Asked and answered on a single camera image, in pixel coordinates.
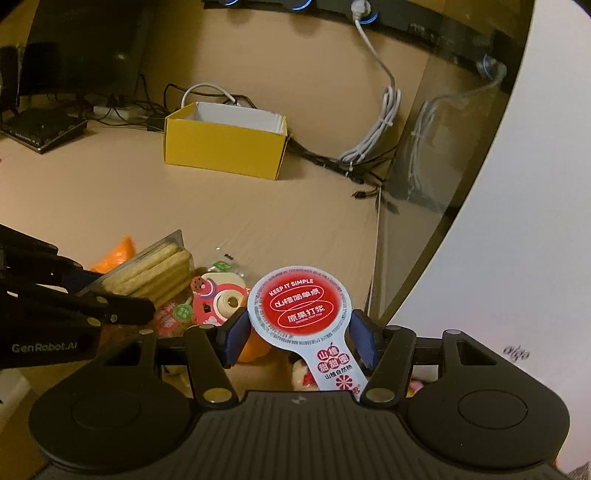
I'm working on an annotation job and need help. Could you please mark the white bundled cable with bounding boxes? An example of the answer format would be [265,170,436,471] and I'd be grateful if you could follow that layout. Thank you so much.
[338,0,403,165]

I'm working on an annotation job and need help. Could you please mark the black wall power strip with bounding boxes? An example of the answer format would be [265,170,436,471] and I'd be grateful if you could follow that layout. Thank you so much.
[204,0,512,75]

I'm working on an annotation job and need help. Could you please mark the white aigo computer case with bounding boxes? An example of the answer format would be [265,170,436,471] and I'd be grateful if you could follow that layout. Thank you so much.
[386,1,590,470]

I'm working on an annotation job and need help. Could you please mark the clear red snack wrapper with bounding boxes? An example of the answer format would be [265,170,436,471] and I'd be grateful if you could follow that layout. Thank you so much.
[151,247,245,338]

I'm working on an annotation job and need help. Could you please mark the clear pack of biscuits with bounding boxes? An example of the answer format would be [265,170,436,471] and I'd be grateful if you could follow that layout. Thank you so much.
[77,229,194,308]

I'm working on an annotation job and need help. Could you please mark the black monitor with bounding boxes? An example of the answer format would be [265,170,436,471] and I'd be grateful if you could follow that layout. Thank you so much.
[19,0,156,98]

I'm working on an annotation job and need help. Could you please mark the red round paddle snack pack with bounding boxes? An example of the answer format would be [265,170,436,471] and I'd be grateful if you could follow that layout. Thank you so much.
[247,266,368,399]

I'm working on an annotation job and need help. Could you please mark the black keyboard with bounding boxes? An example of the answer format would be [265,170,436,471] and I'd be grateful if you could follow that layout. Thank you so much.
[1,108,88,154]

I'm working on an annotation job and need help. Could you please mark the yellow cardboard box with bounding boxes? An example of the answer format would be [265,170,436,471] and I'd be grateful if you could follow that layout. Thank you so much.
[163,102,288,180]

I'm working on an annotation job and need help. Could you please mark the red toy camera keychain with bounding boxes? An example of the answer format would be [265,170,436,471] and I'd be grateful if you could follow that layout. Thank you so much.
[190,272,249,326]

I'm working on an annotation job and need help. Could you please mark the black white doll keychain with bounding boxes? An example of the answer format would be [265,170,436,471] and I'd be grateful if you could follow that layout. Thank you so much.
[290,356,319,391]

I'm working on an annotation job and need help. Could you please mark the orange plastic capsule half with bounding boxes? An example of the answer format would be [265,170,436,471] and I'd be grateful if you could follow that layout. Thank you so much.
[238,329,271,363]

